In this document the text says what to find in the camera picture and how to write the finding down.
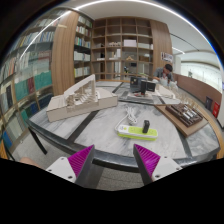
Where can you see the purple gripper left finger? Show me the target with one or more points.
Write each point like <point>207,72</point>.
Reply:
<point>78,168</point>

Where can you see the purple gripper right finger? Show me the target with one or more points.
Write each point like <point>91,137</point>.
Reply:
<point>152,166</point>

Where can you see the black charger plug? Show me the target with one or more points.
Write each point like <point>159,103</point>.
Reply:
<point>146,125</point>

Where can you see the green white power strip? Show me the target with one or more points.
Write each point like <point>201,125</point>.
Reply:
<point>137,132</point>

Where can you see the dark brown architectural model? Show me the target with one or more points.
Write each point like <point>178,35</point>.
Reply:
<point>186,119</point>

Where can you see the beige architectural building model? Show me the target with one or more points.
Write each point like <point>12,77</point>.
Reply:
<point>81,98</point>

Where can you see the white flat model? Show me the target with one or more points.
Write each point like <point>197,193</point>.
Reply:
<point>164,92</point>

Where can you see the black display box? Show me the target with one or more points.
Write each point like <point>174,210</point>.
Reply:
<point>138,84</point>

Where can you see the seated person in grey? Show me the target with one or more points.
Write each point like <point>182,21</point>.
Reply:
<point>164,73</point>

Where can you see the glass fronted book cabinet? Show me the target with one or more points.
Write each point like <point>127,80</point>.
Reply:
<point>48,57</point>

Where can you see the wooden wall bookshelf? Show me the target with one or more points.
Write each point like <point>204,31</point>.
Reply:
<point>121,47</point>

